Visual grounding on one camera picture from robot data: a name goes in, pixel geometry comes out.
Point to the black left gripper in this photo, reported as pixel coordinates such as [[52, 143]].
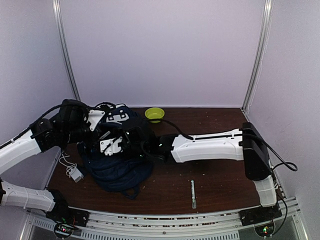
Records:
[[85, 130]]

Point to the navy blue student backpack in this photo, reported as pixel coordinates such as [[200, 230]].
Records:
[[125, 171]]

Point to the white charger with cable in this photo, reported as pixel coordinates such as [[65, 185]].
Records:
[[71, 169]]

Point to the white green marker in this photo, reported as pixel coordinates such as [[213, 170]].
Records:
[[193, 195]]

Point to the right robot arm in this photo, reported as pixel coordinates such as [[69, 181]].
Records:
[[240, 144]]

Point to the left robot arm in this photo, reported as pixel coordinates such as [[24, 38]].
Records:
[[70, 122]]

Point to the lime green bowl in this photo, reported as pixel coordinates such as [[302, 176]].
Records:
[[154, 114]]

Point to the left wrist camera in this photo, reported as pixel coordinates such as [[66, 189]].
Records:
[[94, 117]]

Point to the left aluminium corner post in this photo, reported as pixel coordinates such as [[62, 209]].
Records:
[[66, 57]]

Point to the aluminium corner post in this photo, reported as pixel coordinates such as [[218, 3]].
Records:
[[66, 57], [261, 47]]

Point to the aluminium front rail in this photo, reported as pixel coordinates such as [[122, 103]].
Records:
[[241, 224]]

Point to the right aluminium corner post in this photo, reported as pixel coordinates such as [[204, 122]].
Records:
[[261, 47]]

